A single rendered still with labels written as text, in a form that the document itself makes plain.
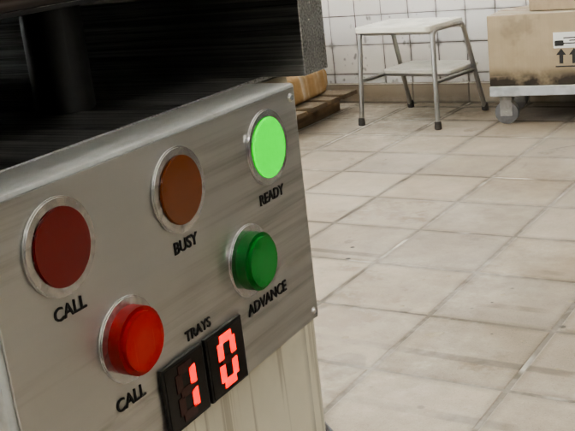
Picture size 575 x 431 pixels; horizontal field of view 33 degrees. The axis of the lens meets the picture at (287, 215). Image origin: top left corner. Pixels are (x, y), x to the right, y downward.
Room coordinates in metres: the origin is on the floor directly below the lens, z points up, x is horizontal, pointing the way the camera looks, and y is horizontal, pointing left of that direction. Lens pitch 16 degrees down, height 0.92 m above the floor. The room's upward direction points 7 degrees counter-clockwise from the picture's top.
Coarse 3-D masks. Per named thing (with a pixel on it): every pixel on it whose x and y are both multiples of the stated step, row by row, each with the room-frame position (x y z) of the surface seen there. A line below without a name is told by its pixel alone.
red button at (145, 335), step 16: (128, 320) 0.38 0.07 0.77; (144, 320) 0.38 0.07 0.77; (160, 320) 0.39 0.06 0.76; (112, 336) 0.38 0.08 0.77; (128, 336) 0.38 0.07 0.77; (144, 336) 0.38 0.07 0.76; (160, 336) 0.39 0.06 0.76; (112, 352) 0.37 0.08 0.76; (128, 352) 0.37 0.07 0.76; (144, 352) 0.38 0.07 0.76; (160, 352) 0.39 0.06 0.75; (128, 368) 0.38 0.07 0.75; (144, 368) 0.38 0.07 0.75
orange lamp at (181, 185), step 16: (176, 160) 0.43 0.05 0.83; (192, 160) 0.44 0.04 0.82; (176, 176) 0.43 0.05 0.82; (192, 176) 0.44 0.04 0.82; (160, 192) 0.42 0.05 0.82; (176, 192) 0.43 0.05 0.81; (192, 192) 0.44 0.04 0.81; (176, 208) 0.42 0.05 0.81; (192, 208) 0.43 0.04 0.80; (176, 224) 0.42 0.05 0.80
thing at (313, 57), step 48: (144, 0) 0.60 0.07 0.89; (192, 0) 0.58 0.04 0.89; (240, 0) 0.56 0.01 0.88; (288, 0) 0.55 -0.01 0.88; (0, 48) 0.66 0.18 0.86; (96, 48) 0.62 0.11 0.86; (144, 48) 0.60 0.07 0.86; (192, 48) 0.58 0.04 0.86; (240, 48) 0.56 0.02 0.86; (288, 48) 0.55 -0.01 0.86
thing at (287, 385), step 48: (48, 48) 0.51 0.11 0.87; (0, 96) 0.61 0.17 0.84; (48, 96) 0.51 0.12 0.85; (96, 96) 0.56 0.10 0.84; (144, 96) 0.54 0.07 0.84; (192, 96) 0.52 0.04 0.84; (0, 144) 0.44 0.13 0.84; (48, 144) 0.43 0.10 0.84; (240, 384) 0.51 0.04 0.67; (288, 384) 0.55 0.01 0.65
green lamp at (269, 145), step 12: (264, 120) 0.50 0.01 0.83; (276, 120) 0.51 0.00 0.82; (264, 132) 0.50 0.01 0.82; (276, 132) 0.51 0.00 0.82; (264, 144) 0.49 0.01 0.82; (276, 144) 0.50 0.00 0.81; (264, 156) 0.49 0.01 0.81; (276, 156) 0.50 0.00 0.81; (264, 168) 0.49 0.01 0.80; (276, 168) 0.50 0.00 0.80
